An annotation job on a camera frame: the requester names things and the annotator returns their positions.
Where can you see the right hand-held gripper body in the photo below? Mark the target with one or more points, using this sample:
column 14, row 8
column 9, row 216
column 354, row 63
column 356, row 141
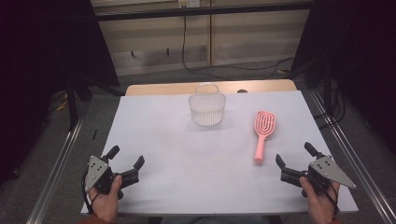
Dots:
column 327, row 169

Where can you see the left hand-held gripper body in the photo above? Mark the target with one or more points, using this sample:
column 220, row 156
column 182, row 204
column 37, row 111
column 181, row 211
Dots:
column 96, row 172

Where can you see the pink hairbrush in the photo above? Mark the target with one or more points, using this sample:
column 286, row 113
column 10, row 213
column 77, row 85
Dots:
column 264, row 124

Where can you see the white plastic basket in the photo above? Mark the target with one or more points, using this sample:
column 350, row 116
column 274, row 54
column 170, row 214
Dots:
column 207, row 109

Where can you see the person's left hand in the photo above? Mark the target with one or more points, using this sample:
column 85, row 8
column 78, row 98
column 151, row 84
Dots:
column 106, row 205

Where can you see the person's right hand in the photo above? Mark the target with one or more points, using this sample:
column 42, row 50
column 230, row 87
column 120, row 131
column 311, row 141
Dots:
column 322, row 207

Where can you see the white table sheet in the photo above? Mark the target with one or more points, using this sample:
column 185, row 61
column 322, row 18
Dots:
column 186, row 161

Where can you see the black metal stand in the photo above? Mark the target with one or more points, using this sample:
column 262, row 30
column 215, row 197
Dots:
column 327, row 87
column 72, row 102

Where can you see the dark curtain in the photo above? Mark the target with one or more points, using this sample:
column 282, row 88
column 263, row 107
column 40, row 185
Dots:
column 358, row 56
column 46, row 62

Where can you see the beige cabinet desk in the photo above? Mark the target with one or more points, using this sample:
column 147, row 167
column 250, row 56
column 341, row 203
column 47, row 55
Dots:
column 249, row 34

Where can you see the metal floor rail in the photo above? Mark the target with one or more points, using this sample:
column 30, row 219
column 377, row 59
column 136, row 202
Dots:
column 56, row 168
column 355, row 155

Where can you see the white wall outlet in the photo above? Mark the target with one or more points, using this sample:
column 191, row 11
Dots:
column 189, row 3

